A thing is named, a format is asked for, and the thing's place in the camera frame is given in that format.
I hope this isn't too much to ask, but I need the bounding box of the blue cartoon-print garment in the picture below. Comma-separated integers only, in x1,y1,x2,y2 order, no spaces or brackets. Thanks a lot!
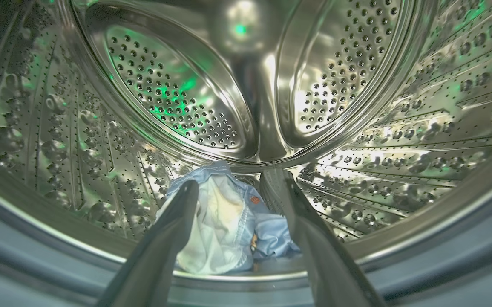
161,161,301,272

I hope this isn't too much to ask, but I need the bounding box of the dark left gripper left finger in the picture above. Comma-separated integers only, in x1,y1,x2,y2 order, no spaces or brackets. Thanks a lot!
97,180,199,307

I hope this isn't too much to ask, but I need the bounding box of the grey rubber door gasket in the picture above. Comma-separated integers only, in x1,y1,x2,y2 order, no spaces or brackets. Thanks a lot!
0,141,492,307

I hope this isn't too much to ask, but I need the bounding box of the stainless steel washing machine drum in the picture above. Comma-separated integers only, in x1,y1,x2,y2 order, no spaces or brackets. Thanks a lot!
0,0,492,273

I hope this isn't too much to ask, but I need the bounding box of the white garment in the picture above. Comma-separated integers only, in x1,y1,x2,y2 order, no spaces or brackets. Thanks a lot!
156,179,250,275

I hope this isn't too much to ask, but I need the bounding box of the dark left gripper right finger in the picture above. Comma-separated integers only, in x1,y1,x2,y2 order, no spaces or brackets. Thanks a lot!
284,175,387,307

